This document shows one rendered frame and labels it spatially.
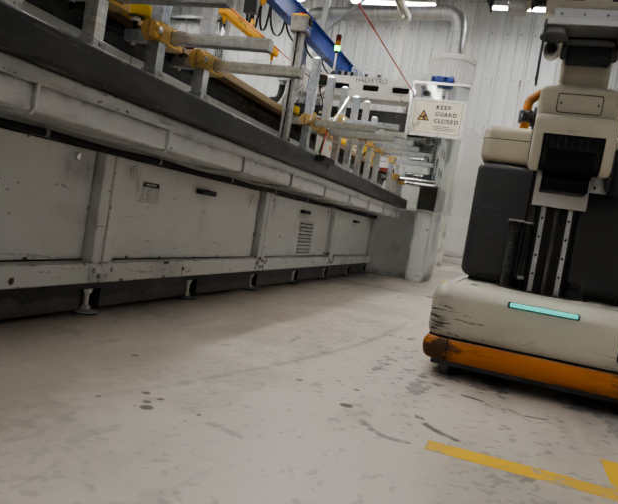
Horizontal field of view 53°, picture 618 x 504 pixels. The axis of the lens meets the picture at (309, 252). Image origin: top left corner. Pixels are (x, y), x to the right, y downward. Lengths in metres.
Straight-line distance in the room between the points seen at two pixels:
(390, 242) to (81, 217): 4.07
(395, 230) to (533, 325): 3.93
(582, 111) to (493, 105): 10.18
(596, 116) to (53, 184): 1.53
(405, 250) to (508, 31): 7.45
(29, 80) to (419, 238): 4.46
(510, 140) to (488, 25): 10.35
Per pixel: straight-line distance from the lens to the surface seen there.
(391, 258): 5.69
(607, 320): 1.86
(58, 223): 1.87
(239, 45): 1.68
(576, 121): 1.91
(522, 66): 12.26
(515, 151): 2.19
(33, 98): 1.43
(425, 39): 12.58
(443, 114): 5.60
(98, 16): 1.55
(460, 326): 1.85
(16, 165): 1.74
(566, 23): 1.90
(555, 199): 2.08
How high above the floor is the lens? 0.40
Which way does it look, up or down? 3 degrees down
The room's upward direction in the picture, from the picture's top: 9 degrees clockwise
